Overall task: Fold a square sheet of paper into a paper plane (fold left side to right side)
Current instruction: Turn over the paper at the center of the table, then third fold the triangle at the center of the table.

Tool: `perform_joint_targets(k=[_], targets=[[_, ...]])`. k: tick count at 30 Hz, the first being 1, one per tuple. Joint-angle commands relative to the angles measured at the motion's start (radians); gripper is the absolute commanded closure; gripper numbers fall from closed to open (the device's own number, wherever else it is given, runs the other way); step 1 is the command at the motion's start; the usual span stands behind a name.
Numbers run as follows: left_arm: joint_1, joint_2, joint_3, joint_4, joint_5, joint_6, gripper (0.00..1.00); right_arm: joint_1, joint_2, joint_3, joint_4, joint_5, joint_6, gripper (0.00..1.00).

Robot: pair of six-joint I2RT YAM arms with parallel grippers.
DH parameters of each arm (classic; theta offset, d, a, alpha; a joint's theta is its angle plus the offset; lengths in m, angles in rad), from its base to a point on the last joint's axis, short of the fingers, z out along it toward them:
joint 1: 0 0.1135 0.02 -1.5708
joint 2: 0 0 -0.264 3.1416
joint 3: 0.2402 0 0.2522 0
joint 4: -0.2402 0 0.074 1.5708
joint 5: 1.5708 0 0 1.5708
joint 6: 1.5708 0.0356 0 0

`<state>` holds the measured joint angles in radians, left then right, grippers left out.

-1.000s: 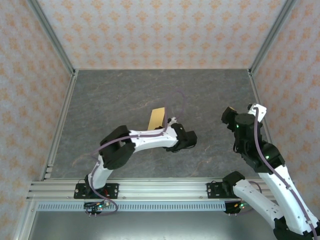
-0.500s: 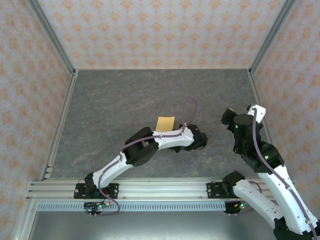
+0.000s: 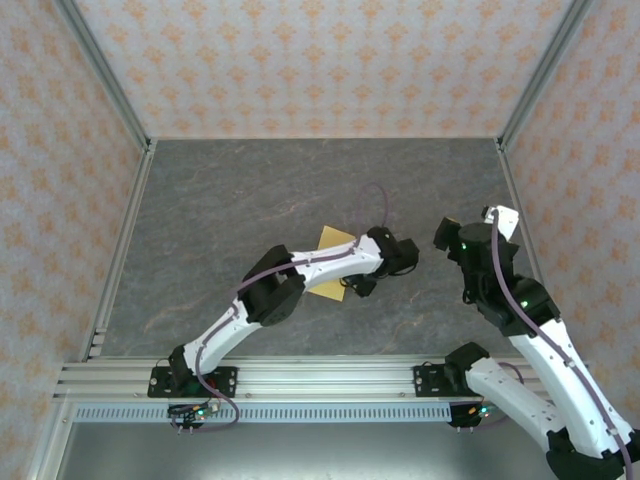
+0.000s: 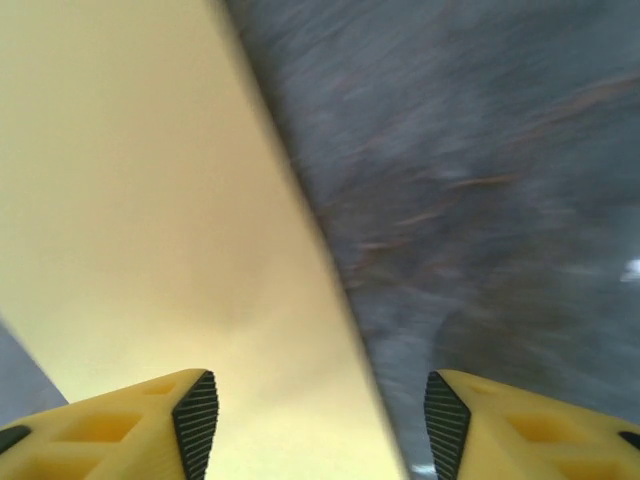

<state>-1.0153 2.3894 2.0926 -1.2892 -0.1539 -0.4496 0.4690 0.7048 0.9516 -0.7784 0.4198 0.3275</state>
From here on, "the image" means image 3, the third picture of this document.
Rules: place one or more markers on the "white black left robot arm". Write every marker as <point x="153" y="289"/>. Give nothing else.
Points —
<point x="340" y="260"/>

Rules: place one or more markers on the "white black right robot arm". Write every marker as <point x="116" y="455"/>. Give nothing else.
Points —
<point x="565" y="380"/>

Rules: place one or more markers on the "small LED circuit board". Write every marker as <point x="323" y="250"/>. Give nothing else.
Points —
<point x="195" y="412"/>
<point x="480" y="412"/>

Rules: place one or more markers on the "grey metal shelf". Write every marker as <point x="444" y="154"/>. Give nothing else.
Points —
<point x="320" y="452"/>

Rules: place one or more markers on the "aluminium corner strut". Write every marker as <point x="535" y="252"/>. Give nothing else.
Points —
<point x="50" y="445"/>

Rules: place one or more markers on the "aluminium side rail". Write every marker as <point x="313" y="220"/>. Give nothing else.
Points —
<point x="120" y="250"/>
<point x="520" y="190"/>

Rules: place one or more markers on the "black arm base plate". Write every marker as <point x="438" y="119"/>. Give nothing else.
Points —
<point x="225" y="382"/>
<point x="425" y="382"/>

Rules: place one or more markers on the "long aluminium base rail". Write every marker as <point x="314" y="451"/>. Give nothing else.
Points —
<point x="325" y="377"/>

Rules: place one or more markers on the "aluminium frame post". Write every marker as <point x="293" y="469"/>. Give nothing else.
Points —
<point x="100" y="70"/>
<point x="545" y="70"/>

